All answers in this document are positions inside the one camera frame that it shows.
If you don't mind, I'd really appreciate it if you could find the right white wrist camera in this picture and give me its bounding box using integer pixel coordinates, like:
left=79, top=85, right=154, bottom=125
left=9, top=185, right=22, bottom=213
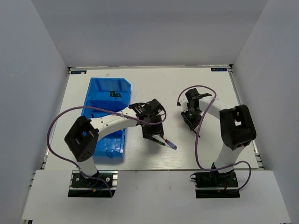
left=177, top=99, right=189, bottom=112

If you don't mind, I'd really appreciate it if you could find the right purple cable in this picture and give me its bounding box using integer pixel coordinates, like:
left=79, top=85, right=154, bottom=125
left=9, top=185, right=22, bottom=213
left=177, top=85, right=252, bottom=192

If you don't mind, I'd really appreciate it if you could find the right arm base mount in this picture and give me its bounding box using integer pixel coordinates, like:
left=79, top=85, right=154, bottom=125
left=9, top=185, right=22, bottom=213
left=190, top=171, right=238, bottom=189

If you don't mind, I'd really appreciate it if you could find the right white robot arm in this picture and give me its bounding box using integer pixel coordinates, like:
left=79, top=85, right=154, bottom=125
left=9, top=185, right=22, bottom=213
left=177, top=86, right=256, bottom=186

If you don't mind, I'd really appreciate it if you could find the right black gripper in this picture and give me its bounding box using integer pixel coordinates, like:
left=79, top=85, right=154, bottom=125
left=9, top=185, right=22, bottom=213
left=181, top=107, right=204, bottom=130

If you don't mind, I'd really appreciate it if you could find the left table logo sticker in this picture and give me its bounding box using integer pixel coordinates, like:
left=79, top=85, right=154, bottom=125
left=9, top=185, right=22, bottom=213
left=71, top=70, right=87, bottom=75

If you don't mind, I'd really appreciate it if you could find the blue plastic compartment bin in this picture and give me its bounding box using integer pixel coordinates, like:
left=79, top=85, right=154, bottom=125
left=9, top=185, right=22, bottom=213
left=77, top=77, right=132, bottom=164

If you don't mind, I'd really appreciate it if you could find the table logo sticker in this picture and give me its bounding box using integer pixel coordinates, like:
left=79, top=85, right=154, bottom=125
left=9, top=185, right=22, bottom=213
left=71, top=70, right=87, bottom=75
left=211, top=67, right=227, bottom=72

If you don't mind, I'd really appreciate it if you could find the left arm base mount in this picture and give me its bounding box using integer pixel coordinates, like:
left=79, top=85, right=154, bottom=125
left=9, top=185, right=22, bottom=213
left=70, top=171, right=118, bottom=189

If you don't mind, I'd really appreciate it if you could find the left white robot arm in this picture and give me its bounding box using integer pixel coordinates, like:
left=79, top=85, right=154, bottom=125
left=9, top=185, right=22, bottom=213
left=64, top=99, right=165, bottom=186

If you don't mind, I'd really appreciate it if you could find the right table logo sticker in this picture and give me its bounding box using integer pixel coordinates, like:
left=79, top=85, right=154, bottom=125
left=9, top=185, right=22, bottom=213
left=211, top=67, right=227, bottom=72

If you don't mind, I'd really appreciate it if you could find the red blue handled screwdriver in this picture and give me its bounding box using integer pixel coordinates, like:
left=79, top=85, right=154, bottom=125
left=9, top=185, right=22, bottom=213
left=164, top=139, right=177, bottom=150

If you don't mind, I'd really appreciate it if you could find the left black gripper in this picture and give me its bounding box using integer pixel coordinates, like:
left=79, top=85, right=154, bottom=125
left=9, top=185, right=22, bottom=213
left=141, top=113, right=164, bottom=140

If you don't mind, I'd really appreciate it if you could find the purple cable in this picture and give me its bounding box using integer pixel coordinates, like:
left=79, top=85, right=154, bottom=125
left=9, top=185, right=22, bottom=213
left=177, top=85, right=252, bottom=192
left=46, top=106, right=168, bottom=196

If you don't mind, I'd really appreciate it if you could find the black green handled screwdriver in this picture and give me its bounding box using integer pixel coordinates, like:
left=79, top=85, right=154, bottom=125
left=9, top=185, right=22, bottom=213
left=153, top=138, right=165, bottom=146

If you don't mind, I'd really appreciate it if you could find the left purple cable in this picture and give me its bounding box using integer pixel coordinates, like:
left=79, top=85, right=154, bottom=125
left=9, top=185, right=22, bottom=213
left=46, top=106, right=168, bottom=196

